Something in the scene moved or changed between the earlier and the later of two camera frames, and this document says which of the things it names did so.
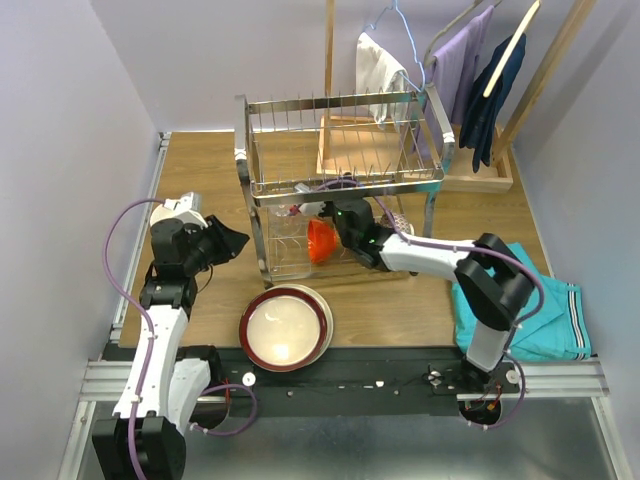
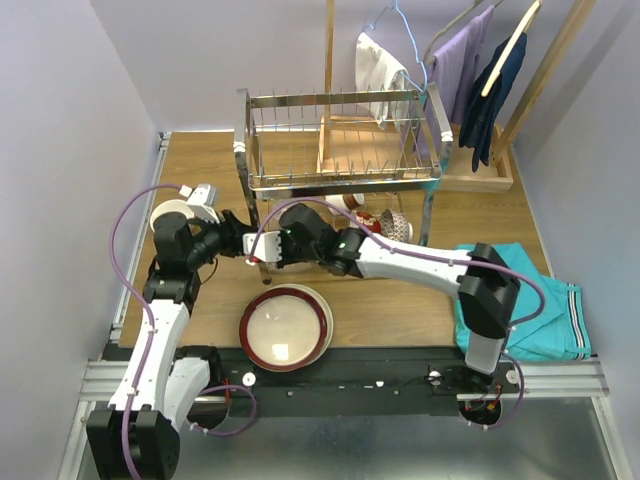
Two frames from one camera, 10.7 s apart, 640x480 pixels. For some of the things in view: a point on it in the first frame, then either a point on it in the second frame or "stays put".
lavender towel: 453,74 stays put
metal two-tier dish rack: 296,150 stays put
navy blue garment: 477,131 stays put
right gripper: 326,211 to 285,259
